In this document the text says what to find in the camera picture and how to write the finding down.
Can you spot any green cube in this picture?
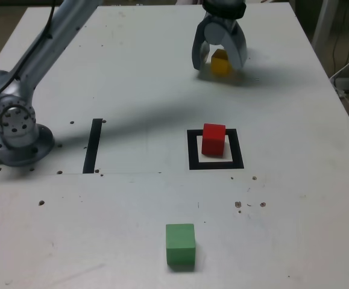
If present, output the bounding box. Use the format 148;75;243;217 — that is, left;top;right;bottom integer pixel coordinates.
165;223;197;272

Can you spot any red cube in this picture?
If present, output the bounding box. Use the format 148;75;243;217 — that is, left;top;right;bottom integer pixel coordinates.
201;123;227;158

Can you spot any black tape strip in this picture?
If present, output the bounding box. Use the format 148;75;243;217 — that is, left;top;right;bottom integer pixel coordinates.
83;118;103;175

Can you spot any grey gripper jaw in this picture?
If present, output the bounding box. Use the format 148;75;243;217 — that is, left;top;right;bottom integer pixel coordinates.
190;17;213;72
206;19;249;71

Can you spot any white background cable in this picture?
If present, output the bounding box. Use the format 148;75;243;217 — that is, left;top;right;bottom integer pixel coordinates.
330;44;349;113

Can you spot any white metal post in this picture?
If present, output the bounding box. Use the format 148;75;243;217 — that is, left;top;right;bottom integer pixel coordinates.
312;0;339;46

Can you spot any black tape square outline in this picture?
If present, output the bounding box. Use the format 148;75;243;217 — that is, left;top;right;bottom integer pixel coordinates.
186;128;245;171

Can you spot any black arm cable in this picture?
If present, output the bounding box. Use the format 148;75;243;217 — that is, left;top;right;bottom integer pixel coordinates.
0;0;57;111

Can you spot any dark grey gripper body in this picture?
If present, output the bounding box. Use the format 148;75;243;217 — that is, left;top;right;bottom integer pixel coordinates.
203;13;241;25

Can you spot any yellow cube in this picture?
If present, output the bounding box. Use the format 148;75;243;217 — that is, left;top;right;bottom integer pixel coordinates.
210;49;233;76

